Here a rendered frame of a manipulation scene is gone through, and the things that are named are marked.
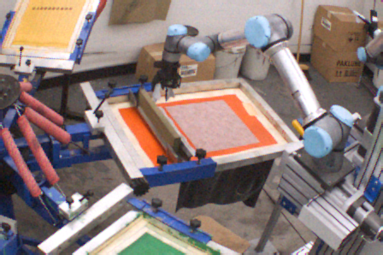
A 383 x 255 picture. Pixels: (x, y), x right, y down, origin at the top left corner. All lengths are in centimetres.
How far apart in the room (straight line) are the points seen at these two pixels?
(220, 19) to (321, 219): 328
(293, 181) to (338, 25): 336
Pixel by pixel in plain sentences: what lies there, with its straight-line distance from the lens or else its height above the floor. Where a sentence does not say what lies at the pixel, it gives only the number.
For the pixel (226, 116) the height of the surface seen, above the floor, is 96.
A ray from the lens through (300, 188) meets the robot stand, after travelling 218.
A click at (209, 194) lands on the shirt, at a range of 264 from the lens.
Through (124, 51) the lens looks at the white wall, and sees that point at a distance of 475.
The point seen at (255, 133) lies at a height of 96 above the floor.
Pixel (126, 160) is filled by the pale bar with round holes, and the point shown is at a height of 104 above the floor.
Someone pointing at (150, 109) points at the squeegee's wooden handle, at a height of 105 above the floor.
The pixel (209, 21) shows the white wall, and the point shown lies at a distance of 497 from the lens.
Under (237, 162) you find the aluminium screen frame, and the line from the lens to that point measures 245.
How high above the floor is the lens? 242
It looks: 34 degrees down
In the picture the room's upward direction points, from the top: 12 degrees clockwise
